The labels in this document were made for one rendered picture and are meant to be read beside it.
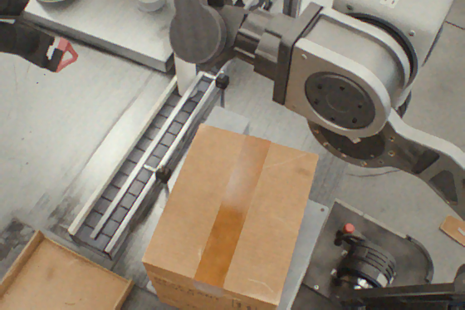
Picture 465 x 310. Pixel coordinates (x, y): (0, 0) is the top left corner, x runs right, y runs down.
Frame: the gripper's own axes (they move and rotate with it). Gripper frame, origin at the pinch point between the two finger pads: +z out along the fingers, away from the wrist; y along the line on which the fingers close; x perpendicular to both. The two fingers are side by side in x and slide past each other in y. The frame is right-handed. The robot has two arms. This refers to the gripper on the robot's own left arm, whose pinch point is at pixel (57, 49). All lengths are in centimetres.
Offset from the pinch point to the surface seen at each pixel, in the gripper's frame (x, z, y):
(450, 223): 14, 142, -105
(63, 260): 45.0, 7.5, -15.6
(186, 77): -3.3, 29.8, -16.3
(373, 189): 16, 140, -69
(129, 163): 20.9, 21.2, -14.9
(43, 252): 45.8, 6.7, -10.2
